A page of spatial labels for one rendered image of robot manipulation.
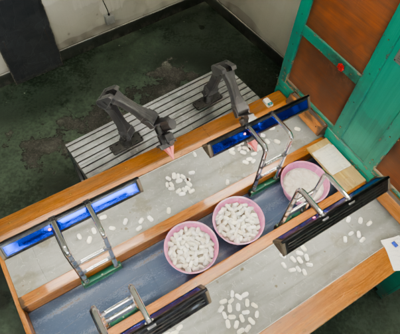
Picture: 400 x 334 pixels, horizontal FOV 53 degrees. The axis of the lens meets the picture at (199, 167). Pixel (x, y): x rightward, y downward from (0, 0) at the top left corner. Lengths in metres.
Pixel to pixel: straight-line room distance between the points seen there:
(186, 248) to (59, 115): 1.91
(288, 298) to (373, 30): 1.26
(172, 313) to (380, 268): 1.08
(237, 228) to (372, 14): 1.16
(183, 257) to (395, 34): 1.36
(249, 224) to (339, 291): 0.52
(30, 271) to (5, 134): 1.68
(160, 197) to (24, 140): 1.62
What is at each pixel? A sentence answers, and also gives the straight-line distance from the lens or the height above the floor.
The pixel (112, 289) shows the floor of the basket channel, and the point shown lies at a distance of 2.03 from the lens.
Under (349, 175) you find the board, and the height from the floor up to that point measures 0.78.
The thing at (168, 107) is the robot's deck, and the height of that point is 0.67.
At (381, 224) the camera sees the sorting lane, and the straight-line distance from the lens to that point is 2.30.
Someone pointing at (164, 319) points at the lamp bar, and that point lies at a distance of 1.54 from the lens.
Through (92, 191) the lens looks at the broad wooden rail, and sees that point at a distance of 2.15.
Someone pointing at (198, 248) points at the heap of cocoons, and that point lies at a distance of 2.02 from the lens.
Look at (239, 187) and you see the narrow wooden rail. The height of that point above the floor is 0.76.
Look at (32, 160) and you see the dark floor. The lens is 3.31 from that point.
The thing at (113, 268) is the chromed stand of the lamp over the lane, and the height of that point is 0.71.
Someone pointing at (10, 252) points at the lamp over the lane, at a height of 1.07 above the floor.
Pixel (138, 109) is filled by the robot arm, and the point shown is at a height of 1.04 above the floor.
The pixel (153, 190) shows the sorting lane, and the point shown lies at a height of 0.74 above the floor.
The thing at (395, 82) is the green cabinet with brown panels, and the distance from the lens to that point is 1.99.
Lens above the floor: 2.61
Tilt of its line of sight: 58 degrees down
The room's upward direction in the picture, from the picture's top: 5 degrees clockwise
